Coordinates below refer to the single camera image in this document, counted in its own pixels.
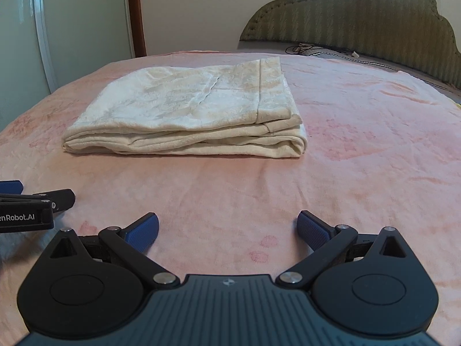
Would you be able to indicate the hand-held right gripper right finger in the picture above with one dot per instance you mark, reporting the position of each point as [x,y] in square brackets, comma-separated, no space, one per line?
[313,229]

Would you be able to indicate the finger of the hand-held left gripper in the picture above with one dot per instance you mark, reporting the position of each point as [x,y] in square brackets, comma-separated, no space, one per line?
[10,187]
[63,199]

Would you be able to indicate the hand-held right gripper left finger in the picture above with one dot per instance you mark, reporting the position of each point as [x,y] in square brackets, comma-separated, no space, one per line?
[142,232]

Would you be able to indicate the cream pants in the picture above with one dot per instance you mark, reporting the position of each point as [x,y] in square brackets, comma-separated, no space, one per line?
[180,108]

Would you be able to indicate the pink blanket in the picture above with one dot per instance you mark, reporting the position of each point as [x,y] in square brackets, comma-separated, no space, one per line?
[360,151]

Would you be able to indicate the white wardrobe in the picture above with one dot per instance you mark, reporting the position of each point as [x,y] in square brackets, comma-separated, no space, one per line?
[79,36]

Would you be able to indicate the green padded headboard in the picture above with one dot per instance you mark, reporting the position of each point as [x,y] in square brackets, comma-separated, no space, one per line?
[360,18]

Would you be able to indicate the brown wooden frame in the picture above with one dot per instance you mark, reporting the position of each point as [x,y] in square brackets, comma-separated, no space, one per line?
[136,14]

